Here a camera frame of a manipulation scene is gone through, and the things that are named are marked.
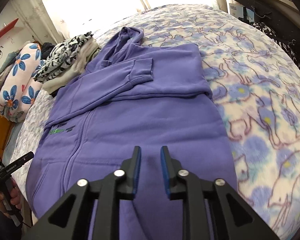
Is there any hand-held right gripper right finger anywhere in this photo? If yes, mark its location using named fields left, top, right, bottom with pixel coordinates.
left=160, top=145, right=280, bottom=240

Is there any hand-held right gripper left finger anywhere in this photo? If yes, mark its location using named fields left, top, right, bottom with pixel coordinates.
left=22, top=145, right=142, bottom=240

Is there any purple zip hoodie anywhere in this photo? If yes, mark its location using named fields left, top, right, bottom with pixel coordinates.
left=25, top=26, right=238, bottom=240

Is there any dark clothes pile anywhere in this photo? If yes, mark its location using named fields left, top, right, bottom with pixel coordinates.
left=41, top=42, right=57, bottom=55

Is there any person's left hand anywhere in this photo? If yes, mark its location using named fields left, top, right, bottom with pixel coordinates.
left=0, top=177, right=22, bottom=219

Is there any light blue bed sheet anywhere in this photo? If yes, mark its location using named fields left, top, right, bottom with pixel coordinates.
left=2, top=122, right=23, bottom=160

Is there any floral rolled quilt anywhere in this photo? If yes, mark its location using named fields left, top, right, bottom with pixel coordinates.
left=0, top=43, right=47, bottom=123

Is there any grey folded cloth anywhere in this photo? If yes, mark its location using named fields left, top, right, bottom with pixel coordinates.
left=0, top=52, right=18, bottom=93

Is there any cream folded garment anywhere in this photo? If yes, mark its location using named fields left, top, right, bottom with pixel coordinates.
left=41, top=41, right=100, bottom=94

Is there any cat printed bed blanket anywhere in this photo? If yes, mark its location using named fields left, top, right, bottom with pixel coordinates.
left=14, top=4, right=300, bottom=240

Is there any white floral curtain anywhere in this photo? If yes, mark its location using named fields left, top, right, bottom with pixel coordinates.
left=12, top=0, right=230, bottom=43

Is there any black white speckled cloth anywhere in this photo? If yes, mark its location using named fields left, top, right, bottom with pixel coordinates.
left=252, top=21, right=300, bottom=73

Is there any white cardboard box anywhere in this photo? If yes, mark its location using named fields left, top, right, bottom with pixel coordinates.
left=229, top=2, right=255, bottom=23

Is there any red wall sticker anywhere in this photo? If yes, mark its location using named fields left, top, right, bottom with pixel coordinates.
left=0, top=19, right=18, bottom=48

